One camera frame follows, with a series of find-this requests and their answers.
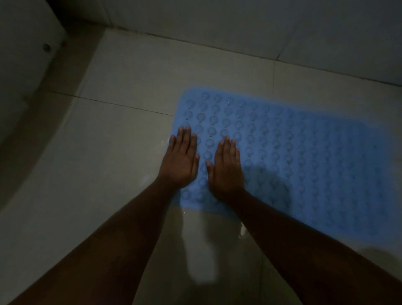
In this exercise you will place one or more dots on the person's left hand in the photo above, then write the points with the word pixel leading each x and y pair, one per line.
pixel 180 163

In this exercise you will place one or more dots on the person's right hand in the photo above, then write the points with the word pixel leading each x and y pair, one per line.
pixel 227 176

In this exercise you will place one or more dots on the blue bath mat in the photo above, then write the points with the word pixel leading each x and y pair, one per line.
pixel 314 157

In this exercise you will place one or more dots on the person's left forearm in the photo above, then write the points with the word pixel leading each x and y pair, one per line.
pixel 103 254

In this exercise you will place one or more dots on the person's right forearm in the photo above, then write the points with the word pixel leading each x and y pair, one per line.
pixel 307 260

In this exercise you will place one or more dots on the toilet bolt cap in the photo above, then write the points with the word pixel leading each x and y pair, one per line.
pixel 46 47

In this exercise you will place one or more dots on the white toilet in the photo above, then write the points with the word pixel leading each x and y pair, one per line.
pixel 22 47

